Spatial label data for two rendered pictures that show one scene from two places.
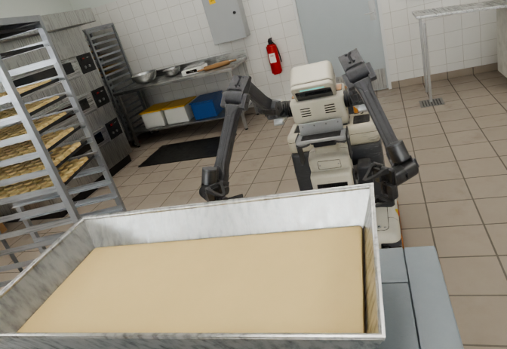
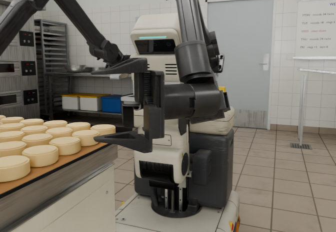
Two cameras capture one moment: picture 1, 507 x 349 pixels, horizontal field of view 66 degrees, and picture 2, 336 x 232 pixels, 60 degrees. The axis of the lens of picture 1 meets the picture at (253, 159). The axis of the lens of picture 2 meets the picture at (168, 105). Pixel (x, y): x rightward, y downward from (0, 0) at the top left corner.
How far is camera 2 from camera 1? 0.95 m
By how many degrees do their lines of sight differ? 14
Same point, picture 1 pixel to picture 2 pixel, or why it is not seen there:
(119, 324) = not seen: outside the picture
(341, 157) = (173, 134)
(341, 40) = (236, 79)
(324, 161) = not seen: hidden behind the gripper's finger
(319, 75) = (165, 23)
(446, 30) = (323, 92)
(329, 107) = (170, 67)
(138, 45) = (80, 45)
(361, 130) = not seen: hidden behind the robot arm
